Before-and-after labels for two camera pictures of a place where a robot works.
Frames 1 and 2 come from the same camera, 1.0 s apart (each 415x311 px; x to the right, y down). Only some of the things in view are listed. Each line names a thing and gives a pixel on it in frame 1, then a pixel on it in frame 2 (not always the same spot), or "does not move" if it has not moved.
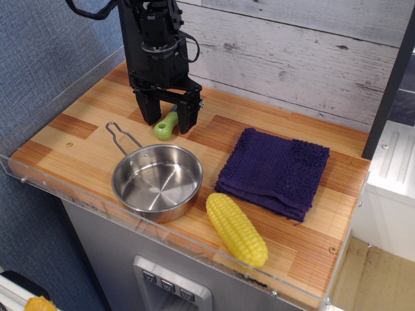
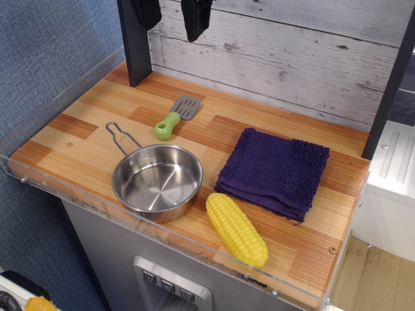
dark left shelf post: x=130 y=12 does not move
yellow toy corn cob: x=245 y=243 does not move
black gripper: x=166 y=73 to x=196 y=15
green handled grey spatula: x=164 y=128 does not move
